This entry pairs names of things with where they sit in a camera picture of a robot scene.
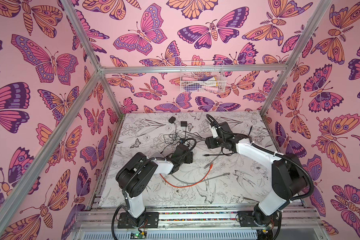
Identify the black ethernet cable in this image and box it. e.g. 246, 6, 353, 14
203, 125, 253, 158

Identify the black power adapter cable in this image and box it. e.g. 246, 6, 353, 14
161, 122, 184, 154

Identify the red ethernet cable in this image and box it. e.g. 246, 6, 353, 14
159, 163, 214, 189

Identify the white network switch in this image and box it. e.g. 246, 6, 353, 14
150, 151, 167, 161

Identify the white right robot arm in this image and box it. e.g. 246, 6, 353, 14
205, 115, 314, 227

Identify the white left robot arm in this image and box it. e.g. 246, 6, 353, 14
116, 144, 193, 227

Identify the black power adapter left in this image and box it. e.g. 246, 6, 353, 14
169, 117, 176, 124

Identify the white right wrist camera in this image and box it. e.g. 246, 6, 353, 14
211, 126, 219, 138

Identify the wire basket on wall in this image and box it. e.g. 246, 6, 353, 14
179, 64, 227, 94

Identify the grey slotted cable duct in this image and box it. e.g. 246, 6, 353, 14
116, 229, 259, 240

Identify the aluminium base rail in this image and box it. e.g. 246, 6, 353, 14
71, 207, 329, 240

